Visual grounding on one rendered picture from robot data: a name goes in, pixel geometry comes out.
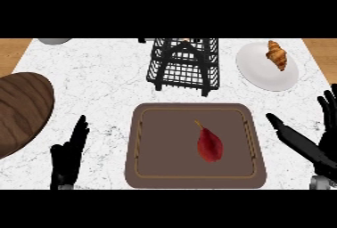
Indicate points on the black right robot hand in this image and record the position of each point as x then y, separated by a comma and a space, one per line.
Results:
322, 148

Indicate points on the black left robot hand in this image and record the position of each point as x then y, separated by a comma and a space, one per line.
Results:
66, 157

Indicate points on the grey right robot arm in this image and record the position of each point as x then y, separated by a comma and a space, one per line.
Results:
322, 182

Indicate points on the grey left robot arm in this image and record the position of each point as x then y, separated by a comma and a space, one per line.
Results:
65, 187

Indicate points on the brown tray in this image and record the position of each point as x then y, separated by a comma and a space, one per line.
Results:
193, 145

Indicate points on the dark wooden cutting board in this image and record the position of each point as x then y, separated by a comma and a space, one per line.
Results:
20, 109

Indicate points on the white plate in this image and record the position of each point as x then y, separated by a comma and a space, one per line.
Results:
263, 69

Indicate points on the golden croissant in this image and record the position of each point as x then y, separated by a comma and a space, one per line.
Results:
276, 55

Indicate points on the grey bowl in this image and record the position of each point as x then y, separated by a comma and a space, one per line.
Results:
53, 41

